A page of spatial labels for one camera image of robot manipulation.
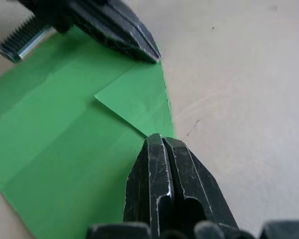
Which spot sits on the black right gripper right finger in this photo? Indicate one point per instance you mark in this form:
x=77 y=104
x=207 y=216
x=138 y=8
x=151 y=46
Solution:
x=196 y=179

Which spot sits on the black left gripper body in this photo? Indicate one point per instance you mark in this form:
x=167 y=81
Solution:
x=22 y=42

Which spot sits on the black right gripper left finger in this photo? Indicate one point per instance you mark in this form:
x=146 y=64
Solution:
x=149 y=179

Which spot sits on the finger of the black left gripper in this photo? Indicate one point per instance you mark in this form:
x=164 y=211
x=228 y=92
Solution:
x=107 y=27
x=137 y=22

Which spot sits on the green paper sheet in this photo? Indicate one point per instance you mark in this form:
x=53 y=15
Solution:
x=64 y=139

